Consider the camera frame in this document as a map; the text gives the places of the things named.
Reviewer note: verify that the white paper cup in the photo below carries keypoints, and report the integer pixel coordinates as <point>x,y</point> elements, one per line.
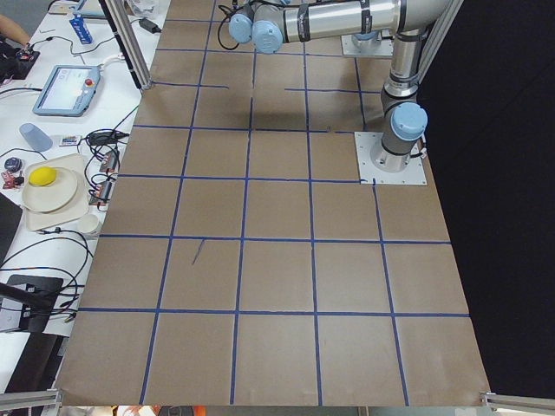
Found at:
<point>89,226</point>

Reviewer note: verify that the teach pendant tablet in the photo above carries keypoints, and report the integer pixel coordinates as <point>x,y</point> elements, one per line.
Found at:
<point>68,91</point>

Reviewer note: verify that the black stand base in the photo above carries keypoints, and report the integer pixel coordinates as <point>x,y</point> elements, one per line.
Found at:
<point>27,302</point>

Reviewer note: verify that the blue plastic cup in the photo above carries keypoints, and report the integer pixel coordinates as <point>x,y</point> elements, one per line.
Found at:
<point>37,139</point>

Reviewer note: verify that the aluminium frame post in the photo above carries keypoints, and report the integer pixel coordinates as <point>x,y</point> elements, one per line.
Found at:
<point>116,15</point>

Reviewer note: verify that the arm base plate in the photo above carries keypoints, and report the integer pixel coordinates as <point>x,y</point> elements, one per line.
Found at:
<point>378,167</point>
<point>378,47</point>

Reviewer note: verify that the black power adapter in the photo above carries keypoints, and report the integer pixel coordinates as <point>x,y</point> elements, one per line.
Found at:
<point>149,26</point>

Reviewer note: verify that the beige plate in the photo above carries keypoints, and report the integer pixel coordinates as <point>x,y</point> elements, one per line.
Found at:
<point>53,196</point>

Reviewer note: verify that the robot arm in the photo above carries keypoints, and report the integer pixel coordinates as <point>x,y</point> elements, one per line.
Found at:
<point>407,33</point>
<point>241,22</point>

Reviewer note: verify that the beige tray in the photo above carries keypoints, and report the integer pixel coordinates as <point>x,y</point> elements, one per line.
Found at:
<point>74,209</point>

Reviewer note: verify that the yellow lemon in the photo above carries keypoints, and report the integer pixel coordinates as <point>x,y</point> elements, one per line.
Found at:
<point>42,176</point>

